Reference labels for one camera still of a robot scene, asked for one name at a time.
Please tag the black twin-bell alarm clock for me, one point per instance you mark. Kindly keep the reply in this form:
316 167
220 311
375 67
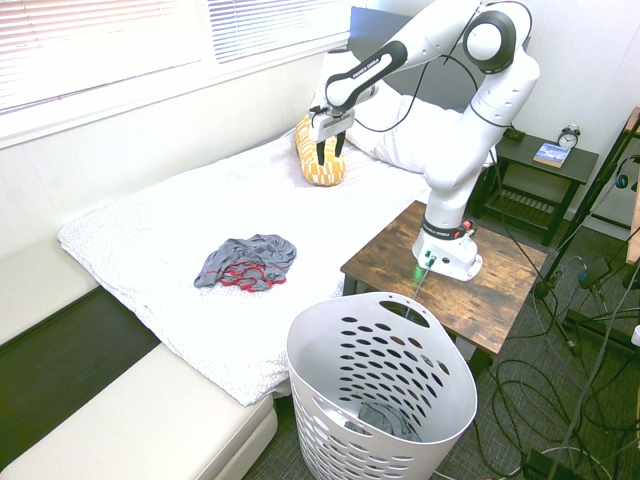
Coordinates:
568 138

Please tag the red black connector plug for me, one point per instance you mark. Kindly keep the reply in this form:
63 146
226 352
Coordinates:
469 227

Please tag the white textured bedspread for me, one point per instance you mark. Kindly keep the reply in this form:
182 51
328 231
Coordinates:
175 200

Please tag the black tripod stand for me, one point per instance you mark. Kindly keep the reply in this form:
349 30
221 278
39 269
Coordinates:
600 185

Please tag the black adapter with blue plug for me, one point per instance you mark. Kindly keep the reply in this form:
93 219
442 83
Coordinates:
596 272

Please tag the black nightstand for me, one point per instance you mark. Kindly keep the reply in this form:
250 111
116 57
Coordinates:
580 165

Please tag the white perforated laundry basket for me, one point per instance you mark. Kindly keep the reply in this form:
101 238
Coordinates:
320 350

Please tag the grey bed headboard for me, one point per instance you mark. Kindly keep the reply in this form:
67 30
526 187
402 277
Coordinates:
365 30

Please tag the black camera with blue lens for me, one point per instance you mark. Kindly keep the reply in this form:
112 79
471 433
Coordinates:
624 179

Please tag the white cup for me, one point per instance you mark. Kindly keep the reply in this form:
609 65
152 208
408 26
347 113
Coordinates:
636 336

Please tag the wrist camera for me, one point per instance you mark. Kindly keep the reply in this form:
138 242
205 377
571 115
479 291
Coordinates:
316 108

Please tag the plain grey garment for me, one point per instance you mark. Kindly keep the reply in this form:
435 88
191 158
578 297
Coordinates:
385 417

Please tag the white speckled pillow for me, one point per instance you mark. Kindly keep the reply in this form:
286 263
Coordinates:
415 145

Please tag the black power brick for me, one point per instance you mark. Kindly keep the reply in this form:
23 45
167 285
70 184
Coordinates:
542 462

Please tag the blue book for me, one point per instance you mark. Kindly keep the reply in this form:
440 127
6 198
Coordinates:
551 155

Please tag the small dark box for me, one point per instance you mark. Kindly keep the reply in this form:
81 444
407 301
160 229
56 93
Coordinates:
514 135

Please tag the grey garment with red trim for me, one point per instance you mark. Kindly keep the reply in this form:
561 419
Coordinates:
260 250

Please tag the cream upholstered bed frame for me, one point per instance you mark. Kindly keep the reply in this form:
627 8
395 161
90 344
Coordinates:
150 425

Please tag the narrow white window blind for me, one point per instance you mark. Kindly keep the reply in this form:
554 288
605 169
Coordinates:
275 25

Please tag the yellow white patterned bolster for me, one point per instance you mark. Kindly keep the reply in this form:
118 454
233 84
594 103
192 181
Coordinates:
327 174

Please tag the rustic wooden side table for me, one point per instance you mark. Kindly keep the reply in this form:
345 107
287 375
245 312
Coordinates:
480 300

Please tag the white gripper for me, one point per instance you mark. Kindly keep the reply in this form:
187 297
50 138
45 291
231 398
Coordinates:
330 125

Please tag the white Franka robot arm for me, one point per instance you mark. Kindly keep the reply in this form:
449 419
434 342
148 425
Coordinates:
450 165

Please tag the black bed base board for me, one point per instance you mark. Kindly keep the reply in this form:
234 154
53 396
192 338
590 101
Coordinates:
60 360

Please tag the wide white window blind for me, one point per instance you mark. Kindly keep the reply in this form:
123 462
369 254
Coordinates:
100 45

